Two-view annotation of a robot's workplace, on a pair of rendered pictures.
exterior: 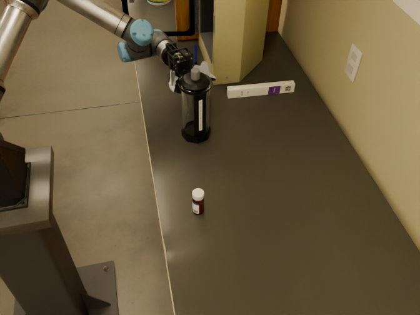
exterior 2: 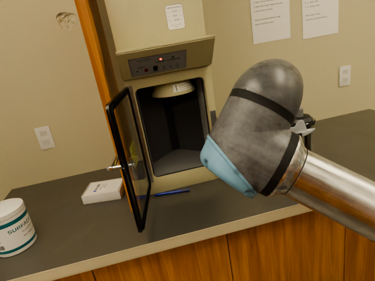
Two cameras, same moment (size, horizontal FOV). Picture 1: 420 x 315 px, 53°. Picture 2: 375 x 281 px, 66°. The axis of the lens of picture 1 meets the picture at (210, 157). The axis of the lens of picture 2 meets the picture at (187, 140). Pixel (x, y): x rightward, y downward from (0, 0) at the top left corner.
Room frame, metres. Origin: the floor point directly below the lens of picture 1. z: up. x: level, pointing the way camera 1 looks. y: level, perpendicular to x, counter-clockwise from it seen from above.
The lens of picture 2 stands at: (1.42, 1.08, 1.52)
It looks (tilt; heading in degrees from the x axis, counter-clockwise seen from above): 20 degrees down; 275
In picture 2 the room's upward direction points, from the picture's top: 10 degrees counter-clockwise
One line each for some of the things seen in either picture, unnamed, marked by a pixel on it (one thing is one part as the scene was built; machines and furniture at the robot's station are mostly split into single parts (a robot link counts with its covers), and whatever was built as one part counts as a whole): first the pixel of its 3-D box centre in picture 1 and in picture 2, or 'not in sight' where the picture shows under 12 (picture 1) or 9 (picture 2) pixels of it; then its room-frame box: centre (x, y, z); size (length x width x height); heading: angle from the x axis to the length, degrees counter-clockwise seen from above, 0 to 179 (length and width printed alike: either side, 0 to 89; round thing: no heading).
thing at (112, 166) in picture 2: not in sight; (118, 162); (1.71, 0.31, 1.20); 0.10 x 0.05 x 0.03; 94
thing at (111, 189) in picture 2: not in sight; (104, 190); (1.91, 0.01, 0.96); 0.16 x 0.12 x 0.04; 3
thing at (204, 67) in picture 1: (205, 69); not in sight; (1.17, 0.02, 1.16); 0.09 x 0.03 x 0.06; 64
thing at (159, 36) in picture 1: (159, 44); not in sight; (1.36, 0.19, 1.14); 0.11 x 0.09 x 0.08; 28
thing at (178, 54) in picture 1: (177, 60); not in sight; (1.22, 0.12, 1.16); 0.12 x 0.08 x 0.09; 28
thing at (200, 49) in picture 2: not in sight; (166, 58); (1.54, 0.08, 1.46); 0.32 x 0.12 x 0.10; 13
